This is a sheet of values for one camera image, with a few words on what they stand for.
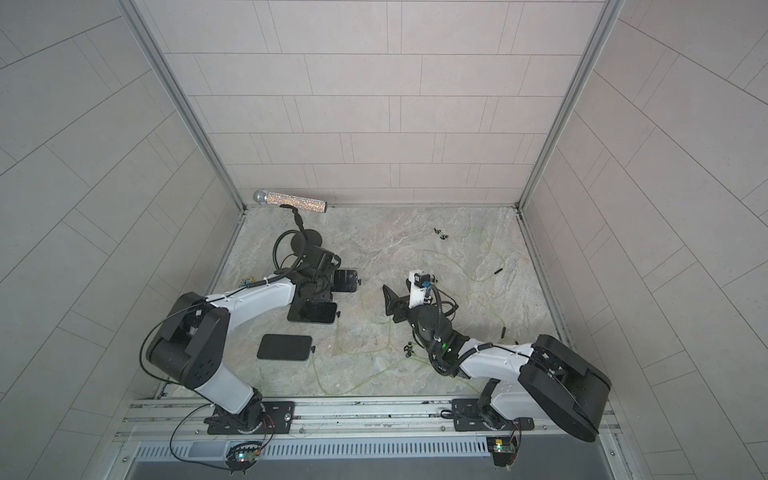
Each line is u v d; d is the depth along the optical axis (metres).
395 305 0.69
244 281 0.94
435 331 0.59
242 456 0.64
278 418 0.71
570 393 0.41
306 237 1.07
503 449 0.68
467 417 0.70
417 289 0.67
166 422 0.71
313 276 0.71
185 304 0.46
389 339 0.84
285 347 0.82
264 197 0.89
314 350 0.82
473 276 0.97
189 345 0.44
